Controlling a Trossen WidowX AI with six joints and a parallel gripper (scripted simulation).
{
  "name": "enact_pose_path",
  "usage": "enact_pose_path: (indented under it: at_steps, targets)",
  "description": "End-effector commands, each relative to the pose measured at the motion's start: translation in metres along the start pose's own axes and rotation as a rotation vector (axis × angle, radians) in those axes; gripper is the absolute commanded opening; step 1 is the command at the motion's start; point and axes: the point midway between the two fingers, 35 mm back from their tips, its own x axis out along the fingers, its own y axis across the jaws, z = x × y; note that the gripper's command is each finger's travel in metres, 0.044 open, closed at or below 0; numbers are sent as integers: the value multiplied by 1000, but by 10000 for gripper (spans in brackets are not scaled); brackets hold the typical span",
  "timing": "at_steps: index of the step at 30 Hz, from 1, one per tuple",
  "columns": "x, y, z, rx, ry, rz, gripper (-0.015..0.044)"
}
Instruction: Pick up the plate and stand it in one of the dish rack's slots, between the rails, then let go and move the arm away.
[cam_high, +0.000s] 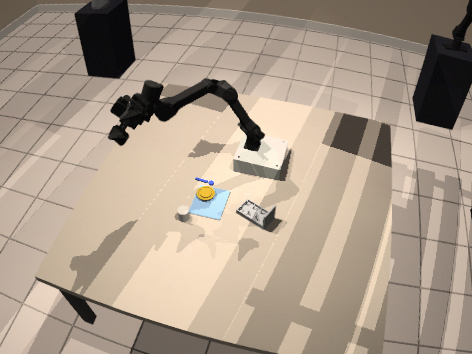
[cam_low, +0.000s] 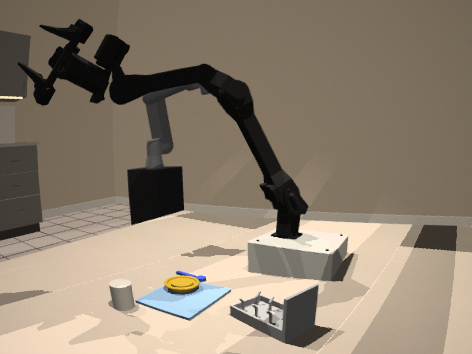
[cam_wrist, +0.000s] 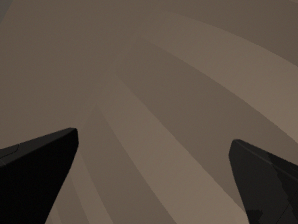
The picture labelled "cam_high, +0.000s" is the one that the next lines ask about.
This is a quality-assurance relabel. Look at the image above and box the beige cylinder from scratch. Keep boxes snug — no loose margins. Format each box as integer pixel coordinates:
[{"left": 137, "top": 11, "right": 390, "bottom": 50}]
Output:
[{"left": 177, "top": 206, "right": 190, "bottom": 222}]

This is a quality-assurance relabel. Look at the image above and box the olive-yellow round plate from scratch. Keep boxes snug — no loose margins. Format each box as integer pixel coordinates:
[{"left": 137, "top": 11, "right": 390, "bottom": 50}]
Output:
[{"left": 196, "top": 186, "right": 215, "bottom": 200}]

